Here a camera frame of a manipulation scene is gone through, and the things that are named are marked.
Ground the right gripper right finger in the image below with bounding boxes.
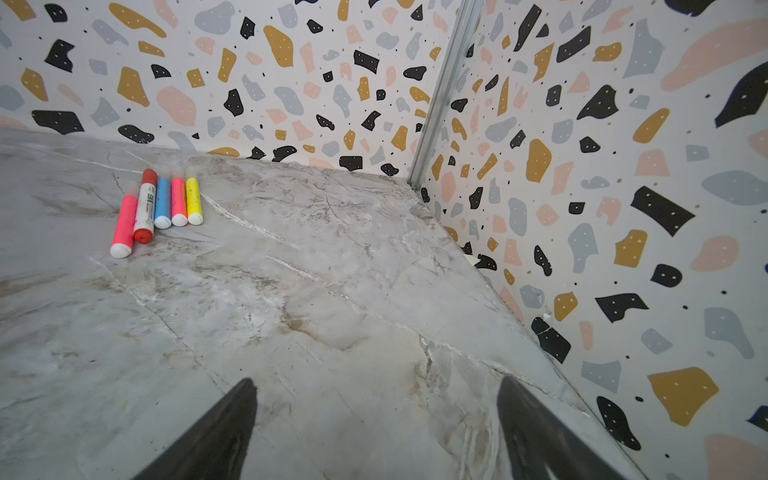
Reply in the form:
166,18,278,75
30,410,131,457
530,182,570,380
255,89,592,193
496,376,621,479

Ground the blue pen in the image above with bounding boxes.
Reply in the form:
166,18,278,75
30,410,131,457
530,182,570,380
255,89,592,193
154,177,172,230

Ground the pink highlighter pen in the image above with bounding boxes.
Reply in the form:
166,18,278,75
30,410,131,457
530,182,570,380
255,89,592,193
171,176,188,227

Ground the thin white red pen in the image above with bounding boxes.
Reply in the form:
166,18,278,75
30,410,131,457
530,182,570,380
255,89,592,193
133,169,158,244

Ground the red pink marker pen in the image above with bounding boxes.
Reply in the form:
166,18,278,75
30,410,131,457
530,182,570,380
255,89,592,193
109,181,139,259

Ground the yellow highlighter pen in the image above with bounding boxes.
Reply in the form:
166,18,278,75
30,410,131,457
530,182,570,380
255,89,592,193
185,173,204,226

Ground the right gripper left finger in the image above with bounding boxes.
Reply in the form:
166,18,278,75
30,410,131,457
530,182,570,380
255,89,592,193
135,378,258,479

